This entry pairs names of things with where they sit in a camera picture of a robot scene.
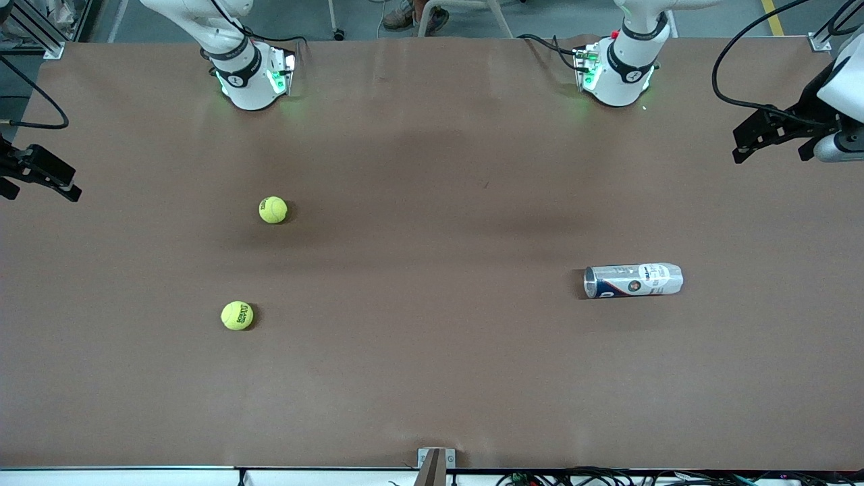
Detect clear plastic tennis ball can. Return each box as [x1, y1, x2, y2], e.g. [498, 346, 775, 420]
[583, 263, 684, 299]

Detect beige chair legs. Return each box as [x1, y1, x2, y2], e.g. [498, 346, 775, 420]
[416, 0, 515, 38]

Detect grey sneaker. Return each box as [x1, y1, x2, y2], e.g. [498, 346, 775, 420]
[420, 5, 450, 36]
[383, 0, 416, 31]

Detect brown table cover sheet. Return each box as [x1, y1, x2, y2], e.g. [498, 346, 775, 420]
[0, 34, 864, 472]

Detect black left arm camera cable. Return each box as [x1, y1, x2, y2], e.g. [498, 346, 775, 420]
[711, 0, 841, 129]

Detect aluminium frame post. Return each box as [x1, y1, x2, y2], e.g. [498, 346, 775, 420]
[0, 0, 65, 60]
[809, 0, 864, 53]

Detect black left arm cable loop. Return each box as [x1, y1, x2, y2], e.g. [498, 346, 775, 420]
[827, 0, 864, 36]

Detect black left arm base cable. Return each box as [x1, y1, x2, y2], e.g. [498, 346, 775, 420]
[518, 34, 588, 72]

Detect black arm base cable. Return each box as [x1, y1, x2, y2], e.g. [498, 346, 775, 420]
[518, 34, 588, 72]
[240, 24, 310, 51]

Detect black right arm base cable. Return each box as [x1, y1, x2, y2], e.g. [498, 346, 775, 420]
[240, 24, 310, 51]

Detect white table edge rail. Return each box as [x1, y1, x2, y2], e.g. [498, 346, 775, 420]
[0, 464, 864, 486]

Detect black cable bundle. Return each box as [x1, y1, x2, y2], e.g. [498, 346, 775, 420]
[496, 466, 864, 486]

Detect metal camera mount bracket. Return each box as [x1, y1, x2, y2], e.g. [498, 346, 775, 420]
[415, 448, 457, 486]

